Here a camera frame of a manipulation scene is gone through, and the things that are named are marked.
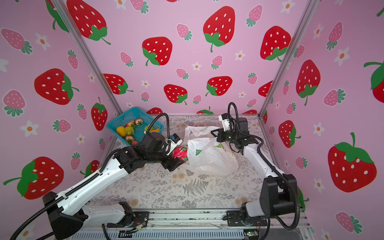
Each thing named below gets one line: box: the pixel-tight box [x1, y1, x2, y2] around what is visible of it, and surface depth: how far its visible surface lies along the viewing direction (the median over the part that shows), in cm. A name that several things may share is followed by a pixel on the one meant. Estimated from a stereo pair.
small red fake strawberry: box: [125, 135, 135, 144], surface depth 102 cm
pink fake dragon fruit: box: [170, 145, 189, 164], surface depth 70 cm
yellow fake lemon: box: [116, 126, 126, 137], surface depth 106 cm
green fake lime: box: [124, 126, 135, 136], surface depth 106 cm
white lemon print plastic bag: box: [183, 126, 240, 177], surface depth 78 cm
